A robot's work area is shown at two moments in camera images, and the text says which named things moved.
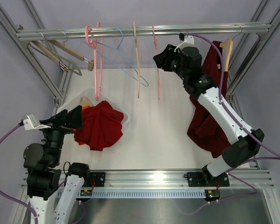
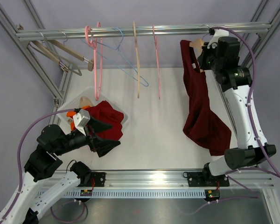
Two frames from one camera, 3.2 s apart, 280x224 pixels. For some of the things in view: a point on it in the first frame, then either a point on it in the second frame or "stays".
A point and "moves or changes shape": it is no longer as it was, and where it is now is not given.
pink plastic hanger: (94, 45) stays
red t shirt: (101, 126) stays
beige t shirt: (85, 101) stays
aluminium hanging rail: (44, 34) stays
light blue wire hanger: (117, 48) -> (140, 77)
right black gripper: (164, 58) -> (206, 51)
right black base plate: (205, 179) stays
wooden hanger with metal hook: (227, 45) moves or changes shape
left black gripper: (73, 118) -> (101, 146)
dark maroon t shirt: (203, 128) stays
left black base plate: (95, 179) stays
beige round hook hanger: (137, 59) stays
